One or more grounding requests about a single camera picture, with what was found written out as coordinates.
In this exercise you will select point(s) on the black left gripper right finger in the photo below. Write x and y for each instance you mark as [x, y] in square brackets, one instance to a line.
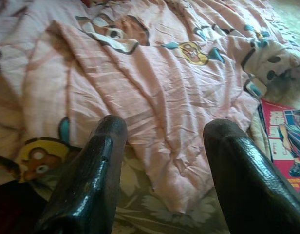
[249, 190]

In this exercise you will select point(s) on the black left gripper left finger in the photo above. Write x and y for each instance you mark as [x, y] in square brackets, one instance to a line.
[91, 182]

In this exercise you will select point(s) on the anime cover comic book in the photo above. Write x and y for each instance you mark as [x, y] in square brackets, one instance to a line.
[284, 136]

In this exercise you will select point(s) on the pink cartoon print quilt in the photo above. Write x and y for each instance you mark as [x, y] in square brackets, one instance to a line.
[152, 85]

